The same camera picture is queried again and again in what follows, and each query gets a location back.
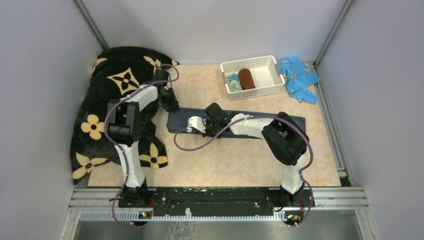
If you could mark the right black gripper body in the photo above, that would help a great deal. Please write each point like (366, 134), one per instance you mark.
(211, 129)

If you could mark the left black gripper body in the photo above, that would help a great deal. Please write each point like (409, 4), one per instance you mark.
(169, 101)

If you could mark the grey blue towel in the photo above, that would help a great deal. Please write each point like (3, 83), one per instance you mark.
(179, 120)

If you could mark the teal rabbit pattern towel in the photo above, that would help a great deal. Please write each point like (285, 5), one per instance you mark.
(234, 82)

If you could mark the brown towel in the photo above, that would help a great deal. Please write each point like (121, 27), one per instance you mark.
(246, 79)

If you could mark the white plastic basket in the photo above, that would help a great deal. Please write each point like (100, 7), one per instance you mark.
(265, 73)

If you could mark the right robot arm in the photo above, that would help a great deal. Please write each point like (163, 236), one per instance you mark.
(286, 140)

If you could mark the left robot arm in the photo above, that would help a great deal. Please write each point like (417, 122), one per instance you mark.
(123, 128)

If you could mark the black blanket with tan flowers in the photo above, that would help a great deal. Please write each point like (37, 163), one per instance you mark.
(117, 72)

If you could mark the light blue cloth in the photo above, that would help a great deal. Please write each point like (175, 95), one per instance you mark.
(298, 77)

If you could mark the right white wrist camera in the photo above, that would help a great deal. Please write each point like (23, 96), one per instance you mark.
(196, 124)

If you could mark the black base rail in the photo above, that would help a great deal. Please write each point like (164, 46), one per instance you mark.
(216, 201)

